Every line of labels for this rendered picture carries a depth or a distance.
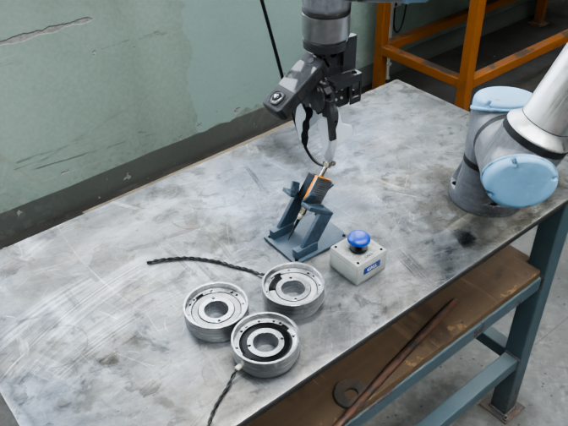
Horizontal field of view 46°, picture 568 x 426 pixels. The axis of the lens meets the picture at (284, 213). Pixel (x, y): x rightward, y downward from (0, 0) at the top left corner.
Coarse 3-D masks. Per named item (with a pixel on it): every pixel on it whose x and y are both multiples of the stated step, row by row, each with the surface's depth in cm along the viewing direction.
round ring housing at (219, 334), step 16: (208, 288) 111; (224, 288) 111; (240, 288) 110; (192, 304) 108; (208, 304) 109; (224, 304) 109; (240, 304) 109; (192, 320) 104; (208, 320) 106; (224, 320) 106; (240, 320) 105; (208, 336) 104; (224, 336) 104
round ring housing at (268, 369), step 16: (256, 320) 105; (288, 320) 104; (256, 336) 103; (272, 336) 104; (240, 352) 100; (256, 352) 100; (272, 352) 100; (288, 352) 100; (256, 368) 98; (272, 368) 98; (288, 368) 101
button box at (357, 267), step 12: (372, 240) 118; (336, 252) 116; (348, 252) 116; (360, 252) 115; (372, 252) 115; (384, 252) 116; (336, 264) 117; (348, 264) 114; (360, 264) 113; (372, 264) 115; (384, 264) 118; (348, 276) 116; (360, 276) 114
